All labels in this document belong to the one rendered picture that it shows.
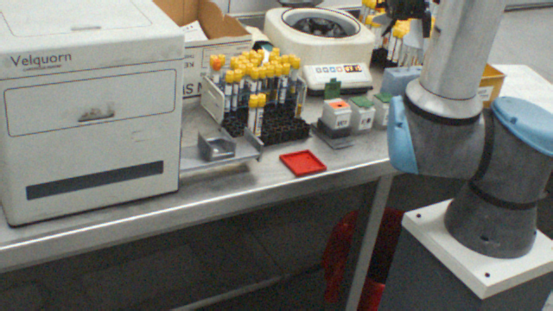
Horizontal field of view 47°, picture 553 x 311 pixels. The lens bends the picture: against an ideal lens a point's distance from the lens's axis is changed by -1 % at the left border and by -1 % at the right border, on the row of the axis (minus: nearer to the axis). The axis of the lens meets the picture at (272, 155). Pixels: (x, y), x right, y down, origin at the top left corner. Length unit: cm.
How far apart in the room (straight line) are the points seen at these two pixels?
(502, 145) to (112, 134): 59
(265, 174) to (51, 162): 40
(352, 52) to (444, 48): 65
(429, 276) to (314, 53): 62
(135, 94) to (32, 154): 17
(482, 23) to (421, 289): 49
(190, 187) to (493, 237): 52
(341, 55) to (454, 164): 62
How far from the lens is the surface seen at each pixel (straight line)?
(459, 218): 108
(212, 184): 114
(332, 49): 151
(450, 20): 90
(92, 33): 94
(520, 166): 101
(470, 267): 105
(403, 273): 118
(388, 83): 145
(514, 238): 108
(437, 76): 93
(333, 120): 129
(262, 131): 127
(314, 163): 124
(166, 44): 96
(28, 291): 182
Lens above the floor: 154
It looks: 32 degrees down
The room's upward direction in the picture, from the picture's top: 8 degrees clockwise
